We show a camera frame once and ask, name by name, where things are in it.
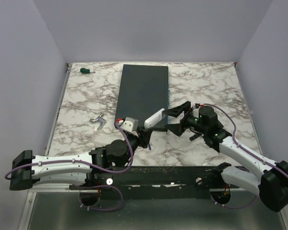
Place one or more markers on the black plastic clip part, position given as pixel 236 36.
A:
pixel 195 136

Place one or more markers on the green handled screwdriver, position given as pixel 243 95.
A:
pixel 86 71

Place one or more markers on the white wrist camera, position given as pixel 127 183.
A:
pixel 194 109
pixel 128 124

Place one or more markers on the dark network switch box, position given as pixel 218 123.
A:
pixel 143 91

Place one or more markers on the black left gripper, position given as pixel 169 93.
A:
pixel 144 139

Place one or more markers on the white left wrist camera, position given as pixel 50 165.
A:
pixel 128 124

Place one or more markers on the white remote control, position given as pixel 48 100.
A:
pixel 154 119

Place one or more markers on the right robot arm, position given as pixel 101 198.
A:
pixel 264 177

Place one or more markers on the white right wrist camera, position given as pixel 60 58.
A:
pixel 194 109

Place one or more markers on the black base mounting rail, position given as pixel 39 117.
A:
pixel 157 182

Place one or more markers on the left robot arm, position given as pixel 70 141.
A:
pixel 29 170

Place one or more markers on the silver metal bracket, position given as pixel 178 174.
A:
pixel 100 119

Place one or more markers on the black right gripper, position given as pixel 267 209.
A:
pixel 175 111

